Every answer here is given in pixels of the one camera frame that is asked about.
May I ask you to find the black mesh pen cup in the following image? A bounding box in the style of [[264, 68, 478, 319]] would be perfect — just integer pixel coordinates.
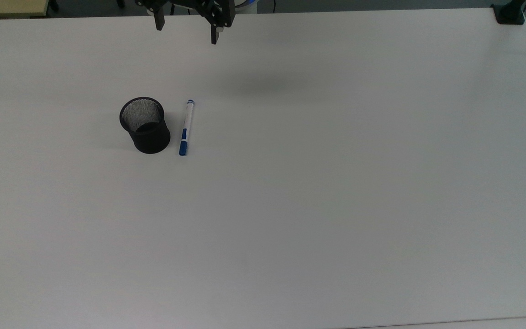
[[119, 96, 172, 155]]

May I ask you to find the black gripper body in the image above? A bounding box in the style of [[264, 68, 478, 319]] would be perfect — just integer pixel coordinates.
[[135, 0, 237, 29]]

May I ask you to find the light wooden desk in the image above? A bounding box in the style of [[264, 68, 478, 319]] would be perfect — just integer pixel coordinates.
[[0, 0, 50, 19]]

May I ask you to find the black table corner clamp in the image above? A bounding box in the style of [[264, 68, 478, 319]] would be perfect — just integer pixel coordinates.
[[491, 0, 526, 26]]

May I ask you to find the blue and white marker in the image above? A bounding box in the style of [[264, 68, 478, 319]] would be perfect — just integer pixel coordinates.
[[179, 99, 195, 157]]

